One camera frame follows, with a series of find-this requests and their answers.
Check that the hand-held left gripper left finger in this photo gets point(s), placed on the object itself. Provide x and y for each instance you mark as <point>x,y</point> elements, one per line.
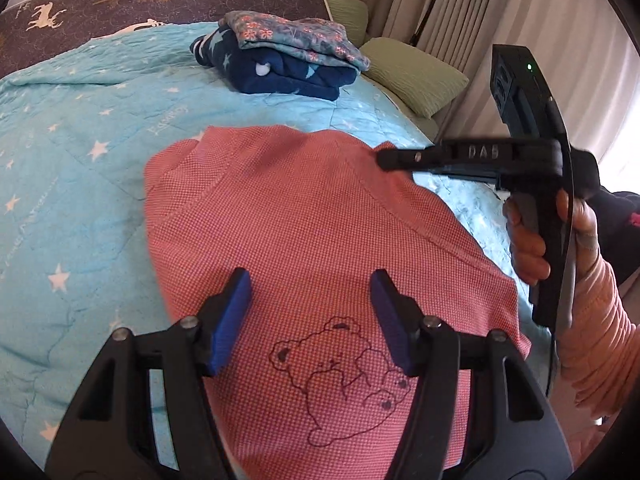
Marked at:
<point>230,320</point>

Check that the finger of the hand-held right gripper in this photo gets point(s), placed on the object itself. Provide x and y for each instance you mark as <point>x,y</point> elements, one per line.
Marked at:
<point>430,157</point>

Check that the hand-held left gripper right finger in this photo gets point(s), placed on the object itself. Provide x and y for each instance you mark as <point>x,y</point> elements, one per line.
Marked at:
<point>392,320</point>

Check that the pink knit sweater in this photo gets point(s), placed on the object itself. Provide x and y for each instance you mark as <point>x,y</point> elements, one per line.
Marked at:
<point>300,235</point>

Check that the person's right hand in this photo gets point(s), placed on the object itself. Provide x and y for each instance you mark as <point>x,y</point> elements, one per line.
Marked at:
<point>527,250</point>

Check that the large green pillow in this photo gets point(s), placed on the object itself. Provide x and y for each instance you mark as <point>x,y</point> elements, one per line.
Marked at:
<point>415,75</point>

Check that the beige curtain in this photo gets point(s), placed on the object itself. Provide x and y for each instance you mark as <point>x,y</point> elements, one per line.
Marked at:
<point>500,5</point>

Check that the small green pillow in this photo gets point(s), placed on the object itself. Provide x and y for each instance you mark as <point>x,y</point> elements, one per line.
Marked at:
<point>345,15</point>

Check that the navy star fleece blanket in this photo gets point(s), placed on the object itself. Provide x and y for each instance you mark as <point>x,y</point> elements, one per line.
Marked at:
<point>280,72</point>

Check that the folded floral cloth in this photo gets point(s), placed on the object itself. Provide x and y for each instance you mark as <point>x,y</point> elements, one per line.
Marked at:
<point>295,35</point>

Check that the light blue star quilt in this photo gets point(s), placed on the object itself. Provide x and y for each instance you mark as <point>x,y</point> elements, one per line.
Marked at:
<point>75,135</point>

